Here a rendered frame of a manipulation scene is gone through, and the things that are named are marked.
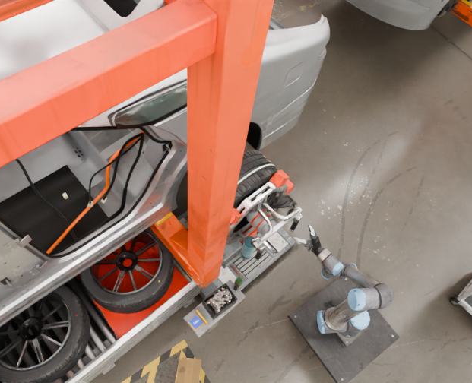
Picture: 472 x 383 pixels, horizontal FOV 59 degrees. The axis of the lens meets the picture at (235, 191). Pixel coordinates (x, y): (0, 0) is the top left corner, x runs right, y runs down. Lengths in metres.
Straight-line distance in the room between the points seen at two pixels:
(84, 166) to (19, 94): 2.26
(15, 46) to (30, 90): 1.24
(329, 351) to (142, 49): 2.69
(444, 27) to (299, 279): 4.08
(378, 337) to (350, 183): 1.54
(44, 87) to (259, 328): 2.86
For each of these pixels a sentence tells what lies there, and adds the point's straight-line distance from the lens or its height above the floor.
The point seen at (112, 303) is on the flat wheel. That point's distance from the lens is 3.03.
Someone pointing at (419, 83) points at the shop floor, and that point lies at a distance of 5.48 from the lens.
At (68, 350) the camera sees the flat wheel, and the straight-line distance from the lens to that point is 3.02.
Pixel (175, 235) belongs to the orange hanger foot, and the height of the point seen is 0.70.
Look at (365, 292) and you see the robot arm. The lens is 2.44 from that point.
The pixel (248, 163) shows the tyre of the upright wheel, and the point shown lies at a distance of 2.69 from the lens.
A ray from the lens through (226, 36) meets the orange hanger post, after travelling 1.09.
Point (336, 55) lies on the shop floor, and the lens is 5.37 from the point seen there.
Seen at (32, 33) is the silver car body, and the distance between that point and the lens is 2.24.
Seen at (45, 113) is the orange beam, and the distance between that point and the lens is 0.94.
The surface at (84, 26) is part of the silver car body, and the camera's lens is 2.28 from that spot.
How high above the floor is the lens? 3.39
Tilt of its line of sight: 60 degrees down
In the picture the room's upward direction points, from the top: 11 degrees clockwise
